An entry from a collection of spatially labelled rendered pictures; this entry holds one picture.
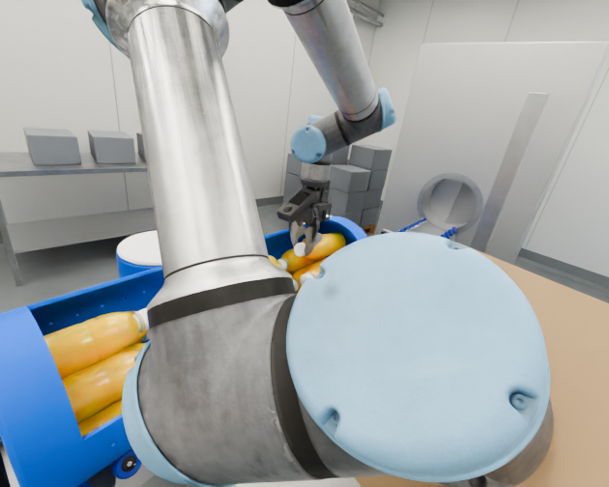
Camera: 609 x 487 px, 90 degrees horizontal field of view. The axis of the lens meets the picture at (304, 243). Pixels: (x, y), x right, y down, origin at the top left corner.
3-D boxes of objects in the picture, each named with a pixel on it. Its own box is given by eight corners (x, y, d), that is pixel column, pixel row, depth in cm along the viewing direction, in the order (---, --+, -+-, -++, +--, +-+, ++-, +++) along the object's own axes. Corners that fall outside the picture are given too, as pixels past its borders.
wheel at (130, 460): (123, 445, 52) (120, 444, 53) (108, 478, 49) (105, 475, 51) (149, 450, 54) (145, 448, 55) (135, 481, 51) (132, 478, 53)
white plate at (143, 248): (99, 244, 104) (99, 247, 105) (153, 272, 93) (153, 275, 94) (167, 224, 127) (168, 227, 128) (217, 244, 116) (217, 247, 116)
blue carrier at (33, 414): (365, 307, 106) (386, 232, 94) (48, 556, 42) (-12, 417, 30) (304, 273, 121) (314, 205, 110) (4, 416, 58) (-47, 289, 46)
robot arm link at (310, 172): (319, 166, 74) (294, 159, 79) (316, 185, 76) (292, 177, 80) (336, 164, 80) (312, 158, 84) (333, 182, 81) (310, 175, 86)
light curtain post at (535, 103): (418, 418, 177) (549, 95, 108) (414, 425, 173) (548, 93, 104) (407, 411, 180) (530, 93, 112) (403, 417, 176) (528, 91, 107)
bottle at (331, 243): (347, 252, 101) (314, 260, 86) (330, 253, 105) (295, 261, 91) (344, 231, 101) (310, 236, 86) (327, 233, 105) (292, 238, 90)
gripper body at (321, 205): (330, 222, 87) (336, 181, 82) (310, 228, 81) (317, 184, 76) (308, 214, 91) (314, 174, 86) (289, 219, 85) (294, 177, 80)
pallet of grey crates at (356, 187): (373, 232, 452) (393, 150, 403) (338, 243, 398) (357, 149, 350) (316, 208, 527) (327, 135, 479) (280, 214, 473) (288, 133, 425)
